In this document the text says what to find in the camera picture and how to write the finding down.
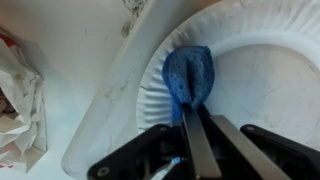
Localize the blue sponge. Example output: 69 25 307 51
161 45 216 126

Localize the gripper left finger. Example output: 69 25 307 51
181 104 223 180

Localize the white paper plate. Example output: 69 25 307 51
135 0 320 153

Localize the white square tray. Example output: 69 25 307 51
61 0 320 180

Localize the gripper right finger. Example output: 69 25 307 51
209 114 292 180

